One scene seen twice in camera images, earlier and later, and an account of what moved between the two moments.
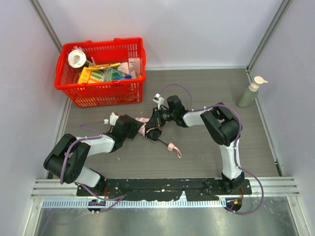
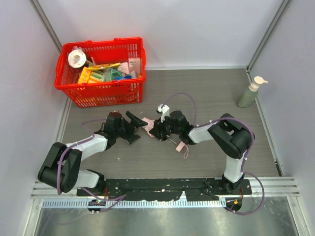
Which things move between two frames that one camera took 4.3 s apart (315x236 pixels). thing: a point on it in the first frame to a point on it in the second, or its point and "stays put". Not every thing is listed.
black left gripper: x=133 y=128 stays put
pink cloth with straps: x=153 y=135 to x=180 y=145
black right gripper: x=157 y=117 to x=160 y=129
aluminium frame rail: x=275 y=187 stays put
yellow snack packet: x=93 y=67 stays put
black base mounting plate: x=164 y=189 stays put
